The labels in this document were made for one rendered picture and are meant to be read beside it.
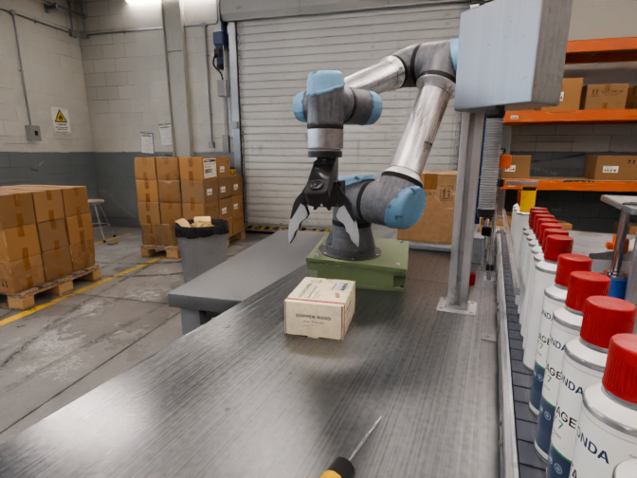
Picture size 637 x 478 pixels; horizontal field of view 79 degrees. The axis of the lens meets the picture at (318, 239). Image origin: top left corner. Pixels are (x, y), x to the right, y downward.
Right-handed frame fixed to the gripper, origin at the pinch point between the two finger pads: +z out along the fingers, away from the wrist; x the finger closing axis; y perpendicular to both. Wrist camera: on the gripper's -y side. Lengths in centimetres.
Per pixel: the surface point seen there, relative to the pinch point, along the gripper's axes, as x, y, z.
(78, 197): 276, 206, 18
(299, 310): 2.9, -7.9, 11.7
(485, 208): -32.2, 2.6, -9.1
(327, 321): -3.0, -7.8, 13.5
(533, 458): -33, -38, 13
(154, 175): 265, 298, 2
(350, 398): -10.7, -25.5, 17.7
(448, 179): -31, 76, -11
